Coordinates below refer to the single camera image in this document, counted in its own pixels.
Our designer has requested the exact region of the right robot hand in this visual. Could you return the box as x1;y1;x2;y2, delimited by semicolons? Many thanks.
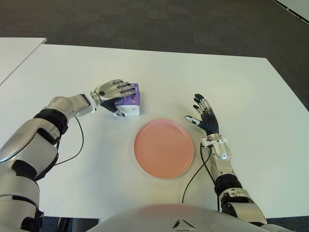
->
185;93;220;136

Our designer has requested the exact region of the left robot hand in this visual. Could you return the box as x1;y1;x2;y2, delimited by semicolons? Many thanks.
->
93;79;138;118

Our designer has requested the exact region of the purple white tissue pack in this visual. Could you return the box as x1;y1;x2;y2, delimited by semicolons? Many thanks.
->
113;83;142;117

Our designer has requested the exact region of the pink round plate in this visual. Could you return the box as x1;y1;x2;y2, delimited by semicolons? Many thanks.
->
134;118;195;179

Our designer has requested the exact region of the white neighbouring table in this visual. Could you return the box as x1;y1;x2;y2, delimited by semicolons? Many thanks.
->
0;37;48;87

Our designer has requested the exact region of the silver robot torso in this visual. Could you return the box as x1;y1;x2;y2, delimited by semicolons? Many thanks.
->
86;203;242;232

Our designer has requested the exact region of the short black right arm cable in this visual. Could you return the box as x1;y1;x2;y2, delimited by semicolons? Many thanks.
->
200;144;222;212

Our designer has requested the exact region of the long black left arm cable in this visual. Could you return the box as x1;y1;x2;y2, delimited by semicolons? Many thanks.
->
54;116;84;167

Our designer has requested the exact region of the long black arm cable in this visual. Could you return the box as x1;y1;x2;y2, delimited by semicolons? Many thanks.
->
181;146;213;205
54;116;84;167

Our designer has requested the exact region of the long black right arm cable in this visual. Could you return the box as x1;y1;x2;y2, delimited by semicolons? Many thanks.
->
181;146;213;205

